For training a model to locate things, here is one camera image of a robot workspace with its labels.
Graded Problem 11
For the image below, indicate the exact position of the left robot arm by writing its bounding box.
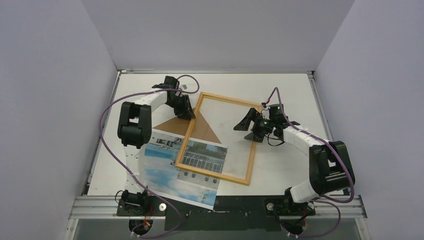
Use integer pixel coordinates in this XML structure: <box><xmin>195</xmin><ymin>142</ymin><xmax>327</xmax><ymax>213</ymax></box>
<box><xmin>117</xmin><ymin>76</ymin><xmax>195</xmax><ymax>216</ymax></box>

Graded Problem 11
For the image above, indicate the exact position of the building and sky photo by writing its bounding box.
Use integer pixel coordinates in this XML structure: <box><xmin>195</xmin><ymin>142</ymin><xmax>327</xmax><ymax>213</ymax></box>
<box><xmin>144</xmin><ymin>130</ymin><xmax>228</xmax><ymax>210</ymax></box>

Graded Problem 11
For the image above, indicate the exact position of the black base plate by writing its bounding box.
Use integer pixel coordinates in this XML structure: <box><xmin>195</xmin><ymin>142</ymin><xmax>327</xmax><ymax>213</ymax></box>
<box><xmin>116</xmin><ymin>195</ymin><xmax>316</xmax><ymax>234</ymax></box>

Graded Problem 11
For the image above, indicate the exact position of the yellow picture frame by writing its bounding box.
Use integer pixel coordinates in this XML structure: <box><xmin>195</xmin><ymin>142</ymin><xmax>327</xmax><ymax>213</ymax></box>
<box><xmin>175</xmin><ymin>92</ymin><xmax>262</xmax><ymax>186</ymax></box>

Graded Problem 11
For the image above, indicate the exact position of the purple cable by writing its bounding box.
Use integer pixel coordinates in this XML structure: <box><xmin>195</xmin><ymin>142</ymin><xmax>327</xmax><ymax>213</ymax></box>
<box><xmin>264</xmin><ymin>87</ymin><xmax>356</xmax><ymax>239</ymax></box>
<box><xmin>98</xmin><ymin>74</ymin><xmax>201</xmax><ymax>239</ymax></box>

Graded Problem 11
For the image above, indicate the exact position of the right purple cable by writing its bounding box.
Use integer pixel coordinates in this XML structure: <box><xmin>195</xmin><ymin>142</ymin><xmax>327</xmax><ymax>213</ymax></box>
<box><xmin>264</xmin><ymin>87</ymin><xmax>356</xmax><ymax>239</ymax></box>

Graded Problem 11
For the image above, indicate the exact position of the brown backing board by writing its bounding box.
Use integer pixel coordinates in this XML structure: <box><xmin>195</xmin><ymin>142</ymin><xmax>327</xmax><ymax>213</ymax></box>
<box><xmin>153</xmin><ymin>113</ymin><xmax>221</xmax><ymax>144</ymax></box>

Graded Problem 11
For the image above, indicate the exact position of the clear acrylic sheet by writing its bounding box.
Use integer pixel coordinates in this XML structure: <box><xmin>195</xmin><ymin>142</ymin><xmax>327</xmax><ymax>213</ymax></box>
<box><xmin>200</xmin><ymin>98</ymin><xmax>253</xmax><ymax>179</ymax></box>

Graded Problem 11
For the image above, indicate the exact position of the aluminium front rail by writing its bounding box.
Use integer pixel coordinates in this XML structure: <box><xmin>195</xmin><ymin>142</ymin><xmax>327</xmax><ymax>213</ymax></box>
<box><xmin>63</xmin><ymin>195</ymin><xmax>371</xmax><ymax>240</ymax></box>

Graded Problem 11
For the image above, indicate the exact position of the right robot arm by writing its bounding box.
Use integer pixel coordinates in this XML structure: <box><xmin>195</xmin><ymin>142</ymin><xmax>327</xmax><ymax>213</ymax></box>
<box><xmin>233</xmin><ymin>103</ymin><xmax>355</xmax><ymax>215</ymax></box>

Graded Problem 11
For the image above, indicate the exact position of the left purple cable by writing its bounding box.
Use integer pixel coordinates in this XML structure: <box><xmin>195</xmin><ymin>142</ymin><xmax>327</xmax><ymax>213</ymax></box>
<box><xmin>98</xmin><ymin>74</ymin><xmax>201</xmax><ymax>239</ymax></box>

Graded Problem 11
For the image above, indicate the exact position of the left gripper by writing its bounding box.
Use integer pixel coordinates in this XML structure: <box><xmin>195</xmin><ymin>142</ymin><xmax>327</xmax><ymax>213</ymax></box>
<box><xmin>166</xmin><ymin>94</ymin><xmax>196</xmax><ymax>121</ymax></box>

